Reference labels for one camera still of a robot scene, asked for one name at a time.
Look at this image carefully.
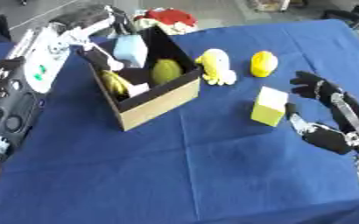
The tan cardboard box black inside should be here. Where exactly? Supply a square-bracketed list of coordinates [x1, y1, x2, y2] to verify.
[81, 25, 204, 132]

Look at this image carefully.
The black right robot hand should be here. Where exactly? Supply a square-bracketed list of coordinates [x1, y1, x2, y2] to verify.
[284, 70, 359, 156]

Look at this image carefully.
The yellow-green cube block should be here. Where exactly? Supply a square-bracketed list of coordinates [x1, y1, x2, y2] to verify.
[248, 86, 290, 128]

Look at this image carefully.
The yellow toy banana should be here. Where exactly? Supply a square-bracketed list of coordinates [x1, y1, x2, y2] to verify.
[100, 69, 132, 97]

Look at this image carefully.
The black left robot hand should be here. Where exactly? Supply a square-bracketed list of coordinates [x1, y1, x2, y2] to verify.
[49, 3, 140, 73]

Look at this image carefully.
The red and white soft toy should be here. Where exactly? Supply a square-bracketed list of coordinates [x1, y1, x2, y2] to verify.
[133, 8, 200, 36]

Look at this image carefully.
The yellow and white octopus toy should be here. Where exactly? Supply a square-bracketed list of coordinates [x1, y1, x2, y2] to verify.
[193, 48, 240, 87]

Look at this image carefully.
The yellow toy lemon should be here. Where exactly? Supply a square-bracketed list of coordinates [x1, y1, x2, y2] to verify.
[248, 50, 281, 79]

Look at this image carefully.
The green round toy fruit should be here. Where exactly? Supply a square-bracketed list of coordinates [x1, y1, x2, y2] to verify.
[149, 59, 185, 87]

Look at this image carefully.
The small white block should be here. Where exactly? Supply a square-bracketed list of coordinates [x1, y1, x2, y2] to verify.
[125, 82, 152, 98]

